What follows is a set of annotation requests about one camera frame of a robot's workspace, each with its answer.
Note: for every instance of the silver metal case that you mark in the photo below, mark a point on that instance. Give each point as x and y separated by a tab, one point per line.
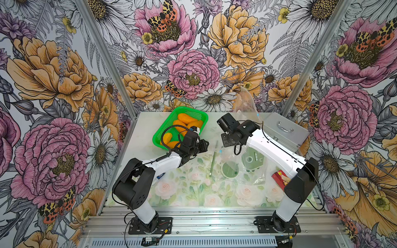
284	131

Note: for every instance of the orange mango bottom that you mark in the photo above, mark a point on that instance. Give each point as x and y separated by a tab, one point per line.
197	123

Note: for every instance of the orange mango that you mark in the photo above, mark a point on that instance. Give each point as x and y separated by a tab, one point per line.
197	123
185	118

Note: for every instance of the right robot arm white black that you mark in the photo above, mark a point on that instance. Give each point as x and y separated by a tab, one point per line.
302	172

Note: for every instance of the small green circuit board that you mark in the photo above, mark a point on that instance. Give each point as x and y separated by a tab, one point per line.
148	241

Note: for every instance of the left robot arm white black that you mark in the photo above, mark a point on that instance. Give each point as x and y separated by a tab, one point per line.
133	185

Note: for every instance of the clear zip-top bag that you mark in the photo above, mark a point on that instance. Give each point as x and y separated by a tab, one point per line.
244	107
239	165

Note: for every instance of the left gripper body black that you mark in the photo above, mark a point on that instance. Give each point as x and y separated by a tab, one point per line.
199	147

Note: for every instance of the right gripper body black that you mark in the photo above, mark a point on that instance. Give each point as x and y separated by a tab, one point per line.
228	140

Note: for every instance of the orange mango top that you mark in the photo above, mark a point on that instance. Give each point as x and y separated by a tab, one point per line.
185	118

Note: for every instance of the red small packet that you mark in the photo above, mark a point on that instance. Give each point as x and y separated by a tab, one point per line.
281	179

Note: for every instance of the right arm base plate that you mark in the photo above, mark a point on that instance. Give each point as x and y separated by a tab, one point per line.
273	225

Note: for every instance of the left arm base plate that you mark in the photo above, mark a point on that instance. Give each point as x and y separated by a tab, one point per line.
157	226

